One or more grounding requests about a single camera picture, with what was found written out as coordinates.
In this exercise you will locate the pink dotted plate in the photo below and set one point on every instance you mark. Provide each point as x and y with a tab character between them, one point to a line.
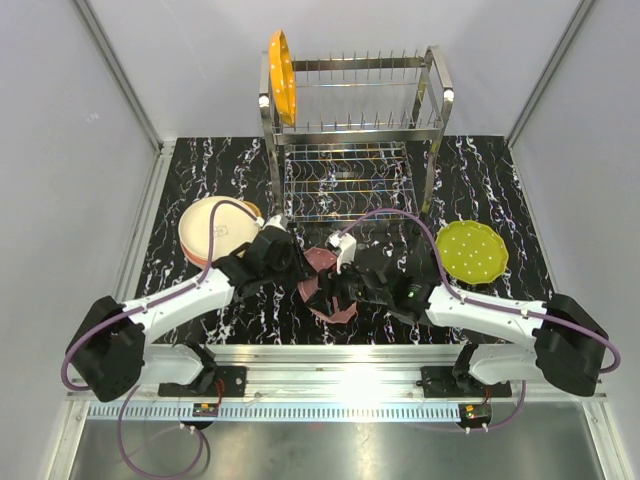
319	259

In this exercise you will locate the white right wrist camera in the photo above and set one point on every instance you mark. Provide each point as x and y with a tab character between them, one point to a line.
344	247

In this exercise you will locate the black marble pattern mat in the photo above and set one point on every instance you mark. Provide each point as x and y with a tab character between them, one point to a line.
475	179

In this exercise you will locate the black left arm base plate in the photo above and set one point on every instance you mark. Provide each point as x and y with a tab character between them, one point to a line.
232	380

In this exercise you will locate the aluminium rail frame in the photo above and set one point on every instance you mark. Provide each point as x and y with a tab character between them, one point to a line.
315	382

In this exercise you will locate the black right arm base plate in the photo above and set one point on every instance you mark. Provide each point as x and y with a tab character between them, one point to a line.
447	382

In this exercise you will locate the yellow-green dotted plate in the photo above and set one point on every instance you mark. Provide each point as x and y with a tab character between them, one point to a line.
472	252

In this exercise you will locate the stainless steel dish rack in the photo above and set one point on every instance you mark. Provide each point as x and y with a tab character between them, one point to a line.
366	136

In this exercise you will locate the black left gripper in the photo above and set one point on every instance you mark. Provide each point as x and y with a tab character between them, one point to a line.
298	270

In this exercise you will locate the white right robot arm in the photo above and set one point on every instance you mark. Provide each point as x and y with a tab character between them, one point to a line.
554	340

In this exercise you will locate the stack of plates underneath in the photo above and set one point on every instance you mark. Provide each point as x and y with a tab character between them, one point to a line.
192	256

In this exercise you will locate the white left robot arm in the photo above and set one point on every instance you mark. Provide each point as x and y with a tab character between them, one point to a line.
111	352

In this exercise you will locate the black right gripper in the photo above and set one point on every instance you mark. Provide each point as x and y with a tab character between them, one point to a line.
330	285

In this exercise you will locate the orange dotted plate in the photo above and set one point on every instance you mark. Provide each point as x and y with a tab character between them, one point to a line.
282	77

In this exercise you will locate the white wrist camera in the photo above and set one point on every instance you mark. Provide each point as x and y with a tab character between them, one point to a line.
277	221
344	247

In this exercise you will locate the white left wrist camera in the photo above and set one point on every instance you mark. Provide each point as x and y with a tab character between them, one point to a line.
277	221

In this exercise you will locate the cream plate with drawing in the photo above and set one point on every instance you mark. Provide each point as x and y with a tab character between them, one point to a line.
210	230

